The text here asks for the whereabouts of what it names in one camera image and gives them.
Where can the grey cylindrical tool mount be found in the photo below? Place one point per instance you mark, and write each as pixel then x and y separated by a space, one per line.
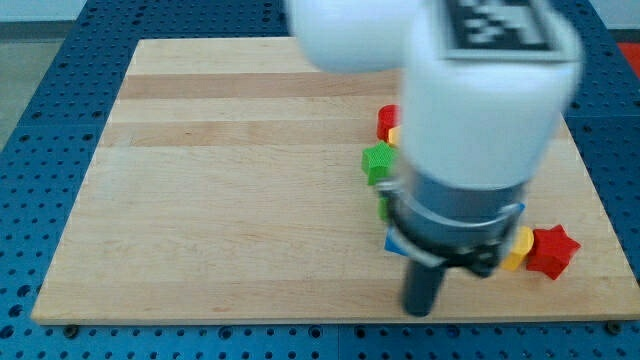
pixel 452 226

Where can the green circle block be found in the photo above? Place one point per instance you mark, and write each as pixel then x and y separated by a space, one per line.
pixel 382 209

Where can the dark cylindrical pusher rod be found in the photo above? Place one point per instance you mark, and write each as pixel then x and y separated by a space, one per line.
pixel 421 287

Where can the blue block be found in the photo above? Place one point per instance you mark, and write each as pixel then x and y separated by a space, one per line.
pixel 391 243

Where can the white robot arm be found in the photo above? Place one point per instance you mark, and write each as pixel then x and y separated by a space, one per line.
pixel 483 86

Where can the wooden board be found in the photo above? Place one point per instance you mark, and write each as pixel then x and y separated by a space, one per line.
pixel 227 188

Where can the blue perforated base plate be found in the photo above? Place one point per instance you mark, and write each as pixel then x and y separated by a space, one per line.
pixel 45 159

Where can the yellow block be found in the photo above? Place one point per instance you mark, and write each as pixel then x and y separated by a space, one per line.
pixel 522 245
pixel 394 136

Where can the black white fiducial marker tag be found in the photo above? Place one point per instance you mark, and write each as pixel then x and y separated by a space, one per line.
pixel 500 31

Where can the yellow block upper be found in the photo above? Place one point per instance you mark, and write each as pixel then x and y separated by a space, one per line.
pixel 394 136

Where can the yellow block right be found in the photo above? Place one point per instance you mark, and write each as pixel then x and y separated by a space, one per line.
pixel 522 245

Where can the red star block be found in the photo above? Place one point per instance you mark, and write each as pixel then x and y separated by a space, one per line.
pixel 552 251

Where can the green star block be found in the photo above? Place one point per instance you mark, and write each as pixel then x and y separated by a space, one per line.
pixel 377 161

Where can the red round block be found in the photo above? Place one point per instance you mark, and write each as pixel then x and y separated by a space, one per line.
pixel 387 118

